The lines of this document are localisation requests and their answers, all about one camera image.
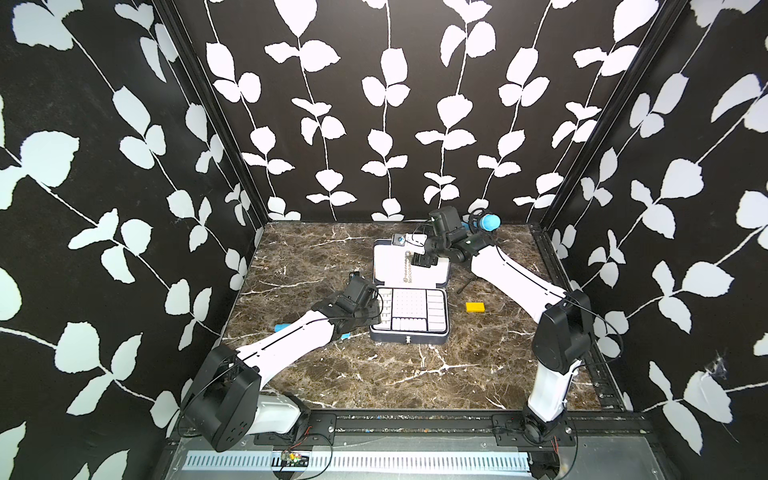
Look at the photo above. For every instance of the small green circuit board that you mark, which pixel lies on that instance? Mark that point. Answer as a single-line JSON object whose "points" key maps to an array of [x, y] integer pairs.
{"points": [[293, 460]]}

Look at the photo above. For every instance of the white slotted cable duct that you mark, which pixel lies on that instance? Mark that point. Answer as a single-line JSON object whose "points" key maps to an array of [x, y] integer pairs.
{"points": [[473, 463]]}

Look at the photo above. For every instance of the blue microphone on stand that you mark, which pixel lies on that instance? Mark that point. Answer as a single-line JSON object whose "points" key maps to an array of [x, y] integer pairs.
{"points": [[482, 223]]}

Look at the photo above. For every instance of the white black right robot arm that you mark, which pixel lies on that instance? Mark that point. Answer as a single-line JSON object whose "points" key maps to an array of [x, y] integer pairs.
{"points": [[565, 320]]}

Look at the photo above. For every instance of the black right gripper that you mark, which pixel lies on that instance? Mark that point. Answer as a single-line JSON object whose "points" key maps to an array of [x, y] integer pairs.
{"points": [[422, 260]]}

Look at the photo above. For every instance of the small yellow wooden block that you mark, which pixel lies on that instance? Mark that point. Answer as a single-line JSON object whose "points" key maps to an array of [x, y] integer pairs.
{"points": [[475, 307]]}

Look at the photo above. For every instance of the black front mounting rail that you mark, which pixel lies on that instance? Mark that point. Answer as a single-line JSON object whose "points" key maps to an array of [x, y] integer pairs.
{"points": [[506, 427]]}

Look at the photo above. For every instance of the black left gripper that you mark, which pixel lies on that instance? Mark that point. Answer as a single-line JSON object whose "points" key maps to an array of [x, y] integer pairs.
{"points": [[374, 314]]}

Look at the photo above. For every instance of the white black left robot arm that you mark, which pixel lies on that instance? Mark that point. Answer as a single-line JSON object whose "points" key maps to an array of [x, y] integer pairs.
{"points": [[225, 402]]}

